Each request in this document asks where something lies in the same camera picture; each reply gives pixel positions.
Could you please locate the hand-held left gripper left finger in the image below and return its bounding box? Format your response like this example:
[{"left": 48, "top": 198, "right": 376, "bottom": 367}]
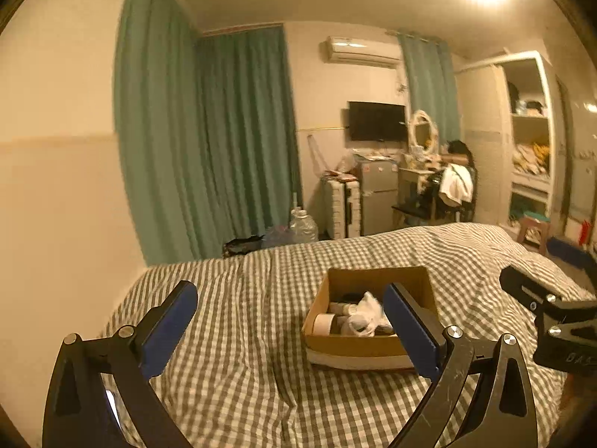
[{"left": 43, "top": 281, "right": 199, "bottom": 448}]

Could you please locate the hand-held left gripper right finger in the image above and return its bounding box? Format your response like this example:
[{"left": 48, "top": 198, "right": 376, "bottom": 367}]
[{"left": 383, "top": 282, "right": 537, "bottom": 448}]

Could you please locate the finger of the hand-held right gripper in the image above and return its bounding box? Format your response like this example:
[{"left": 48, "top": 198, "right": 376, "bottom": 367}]
[
  {"left": 547, "top": 236, "right": 597, "bottom": 271},
  {"left": 499, "top": 266, "right": 561, "bottom": 319}
]

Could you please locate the white plastic bag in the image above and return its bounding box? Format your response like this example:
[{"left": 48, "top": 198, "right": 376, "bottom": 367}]
[{"left": 345, "top": 292, "right": 393, "bottom": 337}]

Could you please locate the cardboard box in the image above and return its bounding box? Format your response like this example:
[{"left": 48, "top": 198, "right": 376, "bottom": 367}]
[{"left": 301, "top": 266, "right": 441, "bottom": 371}]

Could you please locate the small stool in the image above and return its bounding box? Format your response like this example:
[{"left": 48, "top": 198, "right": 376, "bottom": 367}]
[{"left": 517, "top": 215, "right": 552, "bottom": 255}]

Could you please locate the checkered blanket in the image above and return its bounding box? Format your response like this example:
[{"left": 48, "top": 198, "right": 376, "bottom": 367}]
[{"left": 100, "top": 223, "right": 597, "bottom": 448}]

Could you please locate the dark chair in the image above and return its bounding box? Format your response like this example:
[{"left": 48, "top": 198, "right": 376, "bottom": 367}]
[{"left": 392, "top": 163, "right": 479, "bottom": 225}]

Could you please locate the black floor bag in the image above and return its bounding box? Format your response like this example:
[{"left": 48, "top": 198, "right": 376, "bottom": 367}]
[{"left": 223, "top": 236, "right": 264, "bottom": 257}]

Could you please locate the white towel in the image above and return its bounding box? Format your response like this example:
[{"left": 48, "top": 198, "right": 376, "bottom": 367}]
[{"left": 440, "top": 166, "right": 474, "bottom": 201}]

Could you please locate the white wardrobe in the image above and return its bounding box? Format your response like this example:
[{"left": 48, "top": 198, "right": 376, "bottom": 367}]
[{"left": 454, "top": 51, "right": 558, "bottom": 243}]

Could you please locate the small silver fridge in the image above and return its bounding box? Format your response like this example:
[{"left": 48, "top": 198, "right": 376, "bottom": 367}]
[{"left": 357, "top": 159, "right": 400, "bottom": 236}]

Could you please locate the white ribbed suitcase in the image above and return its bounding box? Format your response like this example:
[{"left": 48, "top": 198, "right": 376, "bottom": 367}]
[{"left": 325, "top": 177, "right": 362, "bottom": 240}]

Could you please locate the large clear water bottle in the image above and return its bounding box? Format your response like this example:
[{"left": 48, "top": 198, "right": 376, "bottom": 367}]
[{"left": 288, "top": 208, "right": 320, "bottom": 243}]

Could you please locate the wooden dressing table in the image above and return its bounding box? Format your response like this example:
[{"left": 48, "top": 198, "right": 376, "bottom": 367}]
[{"left": 398, "top": 163, "right": 441, "bottom": 206}]

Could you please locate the oval white vanity mirror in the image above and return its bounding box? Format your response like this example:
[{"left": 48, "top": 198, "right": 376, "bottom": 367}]
[{"left": 409, "top": 109, "right": 440, "bottom": 156}]

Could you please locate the wide green curtain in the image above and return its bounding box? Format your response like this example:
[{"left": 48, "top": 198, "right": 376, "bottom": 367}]
[{"left": 114, "top": 0, "right": 303, "bottom": 267}]

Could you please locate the narrow green curtain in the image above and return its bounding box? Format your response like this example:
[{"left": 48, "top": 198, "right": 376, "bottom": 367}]
[{"left": 397, "top": 32, "right": 462, "bottom": 143}]

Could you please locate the white air conditioner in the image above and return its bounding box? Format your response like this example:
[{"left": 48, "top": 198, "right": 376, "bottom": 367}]
[{"left": 320, "top": 35, "right": 403, "bottom": 67}]

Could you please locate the black wall television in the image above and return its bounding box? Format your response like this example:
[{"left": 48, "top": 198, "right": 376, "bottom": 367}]
[{"left": 347, "top": 101, "right": 406, "bottom": 142}]

